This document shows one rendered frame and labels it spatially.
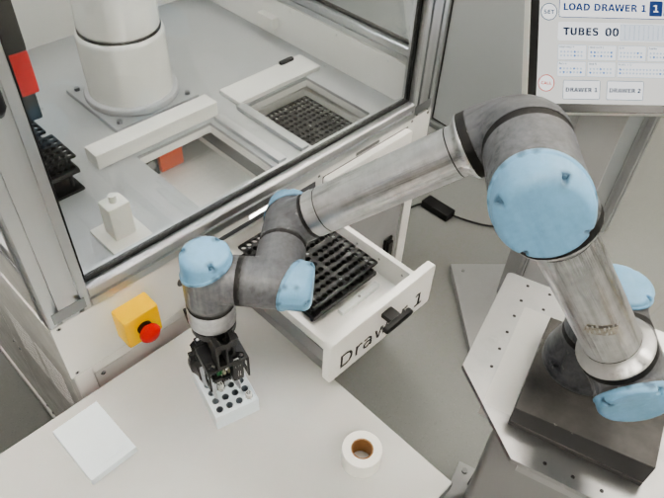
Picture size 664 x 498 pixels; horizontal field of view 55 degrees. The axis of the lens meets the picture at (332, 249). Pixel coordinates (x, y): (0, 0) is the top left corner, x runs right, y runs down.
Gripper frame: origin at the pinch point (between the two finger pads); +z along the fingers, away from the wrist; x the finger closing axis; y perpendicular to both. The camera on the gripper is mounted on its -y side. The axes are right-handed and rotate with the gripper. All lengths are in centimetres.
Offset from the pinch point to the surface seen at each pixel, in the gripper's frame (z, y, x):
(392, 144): -10, -35, 60
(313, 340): -5.8, 4.0, 17.4
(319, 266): -8.4, -9.6, 26.1
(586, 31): -30, -31, 112
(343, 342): -9.8, 9.4, 20.2
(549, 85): -19, -28, 100
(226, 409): 1.9, 5.1, -0.7
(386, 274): -3.4, -5.2, 39.7
